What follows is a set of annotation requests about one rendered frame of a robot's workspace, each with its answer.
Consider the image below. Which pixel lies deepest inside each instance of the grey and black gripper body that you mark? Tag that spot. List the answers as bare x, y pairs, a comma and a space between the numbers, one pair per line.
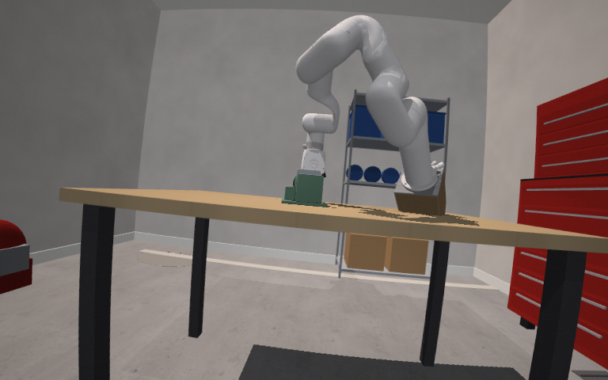
314, 159

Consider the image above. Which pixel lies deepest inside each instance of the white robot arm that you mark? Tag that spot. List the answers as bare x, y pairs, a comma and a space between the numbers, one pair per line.
398, 119

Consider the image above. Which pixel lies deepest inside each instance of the green slide mechanism with black handwheel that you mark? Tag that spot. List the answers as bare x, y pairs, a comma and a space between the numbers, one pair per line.
307, 190

